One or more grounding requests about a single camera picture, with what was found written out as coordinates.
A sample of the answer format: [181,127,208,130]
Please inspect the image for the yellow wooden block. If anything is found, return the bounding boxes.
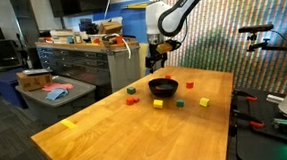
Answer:
[152,98,164,110]

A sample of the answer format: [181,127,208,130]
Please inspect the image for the black bowl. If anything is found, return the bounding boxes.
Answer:
[147,76,181,100]

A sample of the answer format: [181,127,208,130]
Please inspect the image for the lime green wooden block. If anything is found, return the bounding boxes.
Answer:
[198,96,211,109]

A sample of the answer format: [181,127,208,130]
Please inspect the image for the black wall television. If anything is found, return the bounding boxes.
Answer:
[47,0,111,19]

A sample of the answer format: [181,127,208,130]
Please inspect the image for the grey flat pad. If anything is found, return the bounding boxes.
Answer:
[22,67,53,77]

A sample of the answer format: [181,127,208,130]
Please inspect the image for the brown cardboard box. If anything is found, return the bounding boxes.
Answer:
[16,69,54,93]
[97,20,124,36]

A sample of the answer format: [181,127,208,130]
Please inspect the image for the blue cloth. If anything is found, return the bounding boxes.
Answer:
[44,87,71,102]

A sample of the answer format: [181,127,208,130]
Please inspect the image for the black stereo camera bar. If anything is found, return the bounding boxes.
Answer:
[237,23,276,35]

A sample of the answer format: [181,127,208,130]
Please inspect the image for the small grey side table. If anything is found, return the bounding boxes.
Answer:
[14,72,99,127]

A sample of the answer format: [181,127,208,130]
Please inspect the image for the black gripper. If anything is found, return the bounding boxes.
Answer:
[143,43,169,75]

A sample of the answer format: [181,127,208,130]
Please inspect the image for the stack of books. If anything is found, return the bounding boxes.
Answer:
[48,27,75,46]

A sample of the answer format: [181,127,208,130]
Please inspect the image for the dark blue box stack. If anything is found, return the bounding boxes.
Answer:
[78,17,99,36]

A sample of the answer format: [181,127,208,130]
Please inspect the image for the blue storage bin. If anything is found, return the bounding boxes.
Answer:
[0,67,29,111]

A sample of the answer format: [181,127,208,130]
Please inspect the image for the yellow spirit level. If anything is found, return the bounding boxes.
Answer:
[122,2,152,11]

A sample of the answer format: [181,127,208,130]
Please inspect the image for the white cable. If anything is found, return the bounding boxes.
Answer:
[105,32,132,62]

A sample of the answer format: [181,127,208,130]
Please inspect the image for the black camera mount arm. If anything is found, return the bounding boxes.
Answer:
[245,30,287,57]

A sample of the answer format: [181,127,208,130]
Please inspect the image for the dark perforated mounting plate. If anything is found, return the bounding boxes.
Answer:
[231,83,287,160]

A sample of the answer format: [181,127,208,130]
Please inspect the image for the small brown box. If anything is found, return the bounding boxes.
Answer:
[101,34,118,47]

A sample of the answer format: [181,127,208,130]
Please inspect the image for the wrist mounted camera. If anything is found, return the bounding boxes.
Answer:
[155,39,183,55]

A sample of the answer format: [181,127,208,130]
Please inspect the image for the pink cloth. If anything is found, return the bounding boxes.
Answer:
[41,81,75,93]

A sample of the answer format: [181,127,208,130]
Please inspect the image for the orange cup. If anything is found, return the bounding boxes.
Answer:
[115,34,124,46]

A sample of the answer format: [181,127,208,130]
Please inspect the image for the orange handled clamp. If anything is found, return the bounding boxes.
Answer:
[231,87,259,105]
[230,107,267,132]

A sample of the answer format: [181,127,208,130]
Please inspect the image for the small yellow block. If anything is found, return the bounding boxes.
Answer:
[60,118,78,130]

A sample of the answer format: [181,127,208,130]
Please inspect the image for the grey metal drawer cabinet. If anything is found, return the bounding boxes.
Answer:
[35,35,144,101]

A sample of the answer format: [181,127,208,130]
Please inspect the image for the tan leaning panel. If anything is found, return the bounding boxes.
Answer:
[137,42,151,78]

